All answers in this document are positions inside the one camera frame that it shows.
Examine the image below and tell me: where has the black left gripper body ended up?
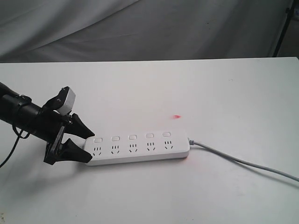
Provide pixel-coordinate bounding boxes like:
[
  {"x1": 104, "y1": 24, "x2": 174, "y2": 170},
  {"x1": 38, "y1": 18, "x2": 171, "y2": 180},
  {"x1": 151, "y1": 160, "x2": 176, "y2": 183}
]
[{"x1": 39, "y1": 90, "x2": 70, "y2": 165}]

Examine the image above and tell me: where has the white five-outlet power strip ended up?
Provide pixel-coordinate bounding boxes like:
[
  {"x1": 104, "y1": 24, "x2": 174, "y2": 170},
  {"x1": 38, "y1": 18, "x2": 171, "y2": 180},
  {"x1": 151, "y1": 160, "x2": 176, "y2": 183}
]
[{"x1": 84, "y1": 129, "x2": 190, "y2": 166}]

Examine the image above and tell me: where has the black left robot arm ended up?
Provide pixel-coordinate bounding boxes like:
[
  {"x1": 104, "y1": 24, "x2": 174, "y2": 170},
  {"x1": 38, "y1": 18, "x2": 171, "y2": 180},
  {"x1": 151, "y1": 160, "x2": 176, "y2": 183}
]
[{"x1": 0, "y1": 84, "x2": 94, "y2": 165}]

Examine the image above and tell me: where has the grey backdrop cloth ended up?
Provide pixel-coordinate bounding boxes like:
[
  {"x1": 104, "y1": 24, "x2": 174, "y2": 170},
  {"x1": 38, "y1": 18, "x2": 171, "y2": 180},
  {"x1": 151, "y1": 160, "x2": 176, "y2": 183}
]
[{"x1": 0, "y1": 0, "x2": 291, "y2": 63}]

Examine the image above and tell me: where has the black tripod stand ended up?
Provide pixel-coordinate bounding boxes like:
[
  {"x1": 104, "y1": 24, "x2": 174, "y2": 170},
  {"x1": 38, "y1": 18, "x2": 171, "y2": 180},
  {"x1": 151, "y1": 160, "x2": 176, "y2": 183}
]
[{"x1": 272, "y1": 0, "x2": 299, "y2": 57}]

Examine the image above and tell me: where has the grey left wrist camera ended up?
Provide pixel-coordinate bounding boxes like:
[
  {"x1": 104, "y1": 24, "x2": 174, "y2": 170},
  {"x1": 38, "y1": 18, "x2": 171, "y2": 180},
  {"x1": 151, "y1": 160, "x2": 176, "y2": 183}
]
[{"x1": 57, "y1": 86, "x2": 76, "y2": 116}]

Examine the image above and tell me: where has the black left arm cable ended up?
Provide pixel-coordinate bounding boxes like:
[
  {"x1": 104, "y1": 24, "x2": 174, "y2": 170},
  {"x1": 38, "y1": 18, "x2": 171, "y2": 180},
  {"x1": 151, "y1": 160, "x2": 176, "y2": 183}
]
[{"x1": 0, "y1": 125, "x2": 30, "y2": 168}]

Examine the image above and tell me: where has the grey power cable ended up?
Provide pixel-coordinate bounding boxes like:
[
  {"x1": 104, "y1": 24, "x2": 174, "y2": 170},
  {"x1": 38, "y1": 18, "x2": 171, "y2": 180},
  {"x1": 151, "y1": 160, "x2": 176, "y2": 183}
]
[{"x1": 186, "y1": 137, "x2": 299, "y2": 181}]

